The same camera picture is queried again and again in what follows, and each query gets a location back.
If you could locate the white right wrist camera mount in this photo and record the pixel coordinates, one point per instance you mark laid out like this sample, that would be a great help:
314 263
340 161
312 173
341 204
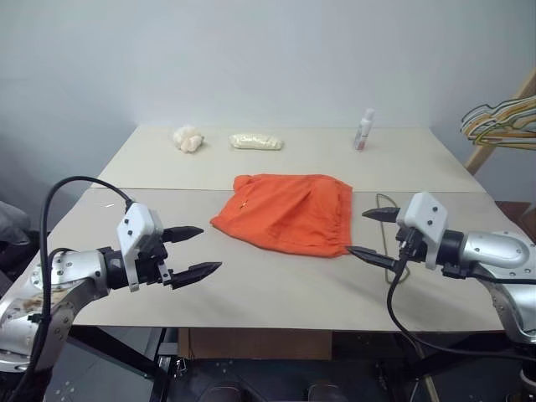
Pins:
427 218

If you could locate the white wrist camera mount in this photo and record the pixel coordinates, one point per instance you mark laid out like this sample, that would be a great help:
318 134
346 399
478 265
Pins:
427 218
136 222

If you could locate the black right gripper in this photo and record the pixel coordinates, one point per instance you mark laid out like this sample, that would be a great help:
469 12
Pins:
414 251

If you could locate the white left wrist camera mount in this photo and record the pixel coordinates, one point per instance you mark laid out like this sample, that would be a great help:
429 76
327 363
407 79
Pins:
136 222

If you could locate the bunch of hangers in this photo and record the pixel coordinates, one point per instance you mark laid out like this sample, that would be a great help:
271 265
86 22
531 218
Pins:
502 125

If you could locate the crumpled cream cloth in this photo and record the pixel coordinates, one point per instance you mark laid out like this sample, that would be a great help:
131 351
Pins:
187 139

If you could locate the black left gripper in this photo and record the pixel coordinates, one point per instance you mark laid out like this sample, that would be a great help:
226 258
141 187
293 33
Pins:
153 261

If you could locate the wooden clothes rack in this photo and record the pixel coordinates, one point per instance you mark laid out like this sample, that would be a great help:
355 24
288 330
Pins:
481 153

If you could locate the small white pink bottle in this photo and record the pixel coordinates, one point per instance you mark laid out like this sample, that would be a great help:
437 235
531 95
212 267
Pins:
363 134

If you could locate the orange shorts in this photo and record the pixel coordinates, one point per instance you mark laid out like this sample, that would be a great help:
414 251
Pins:
289 218

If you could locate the pale yellow folded cloth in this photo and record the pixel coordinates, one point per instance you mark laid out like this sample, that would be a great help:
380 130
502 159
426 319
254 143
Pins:
255 141

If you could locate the brown cardboard box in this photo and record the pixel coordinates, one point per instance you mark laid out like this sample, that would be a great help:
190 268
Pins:
255 344

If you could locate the dark rounded shape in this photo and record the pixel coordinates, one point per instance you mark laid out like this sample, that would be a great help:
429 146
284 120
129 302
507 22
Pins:
324 391
224 391

